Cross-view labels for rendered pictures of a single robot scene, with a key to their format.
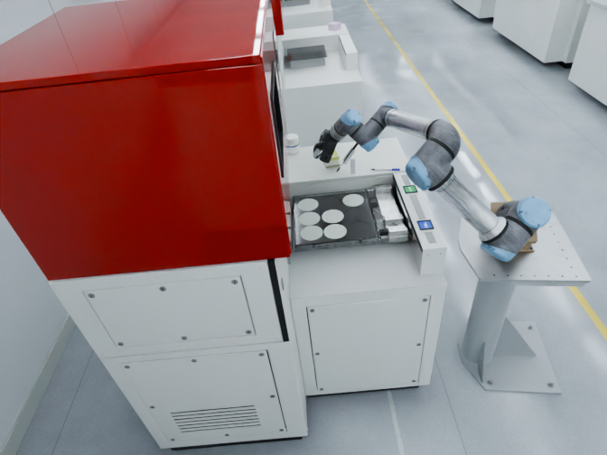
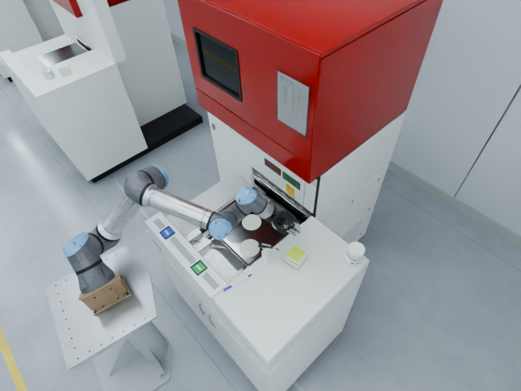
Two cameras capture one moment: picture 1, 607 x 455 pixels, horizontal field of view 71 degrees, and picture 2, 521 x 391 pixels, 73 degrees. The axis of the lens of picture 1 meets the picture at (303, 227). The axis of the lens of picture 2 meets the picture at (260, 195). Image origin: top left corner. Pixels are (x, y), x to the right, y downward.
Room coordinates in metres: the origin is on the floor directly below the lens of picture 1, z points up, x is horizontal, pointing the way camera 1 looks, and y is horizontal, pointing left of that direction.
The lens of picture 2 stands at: (2.35, -0.80, 2.36)
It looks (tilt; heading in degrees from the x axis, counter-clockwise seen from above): 50 degrees down; 139
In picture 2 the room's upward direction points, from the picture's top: 4 degrees counter-clockwise
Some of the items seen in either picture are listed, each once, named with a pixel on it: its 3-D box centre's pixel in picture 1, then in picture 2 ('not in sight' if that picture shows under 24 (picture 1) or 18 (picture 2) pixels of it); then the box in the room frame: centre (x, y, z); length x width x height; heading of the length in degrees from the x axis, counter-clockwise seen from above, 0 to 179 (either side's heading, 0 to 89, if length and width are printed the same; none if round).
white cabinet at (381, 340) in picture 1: (354, 276); (252, 288); (1.61, -0.25, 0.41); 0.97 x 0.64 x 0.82; 178
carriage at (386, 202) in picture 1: (389, 214); (213, 259); (1.54, -0.40, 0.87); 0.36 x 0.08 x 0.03; 178
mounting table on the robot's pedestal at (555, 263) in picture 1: (510, 253); (109, 303); (1.31, -0.88, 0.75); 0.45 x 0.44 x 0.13; 79
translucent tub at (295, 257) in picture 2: (331, 159); (295, 257); (1.86, -0.18, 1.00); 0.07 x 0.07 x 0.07; 7
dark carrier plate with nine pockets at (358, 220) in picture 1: (332, 216); (251, 222); (1.53, -0.14, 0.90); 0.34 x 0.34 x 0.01; 88
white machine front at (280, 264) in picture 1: (280, 227); (257, 164); (1.34, 0.09, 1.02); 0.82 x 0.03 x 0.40; 178
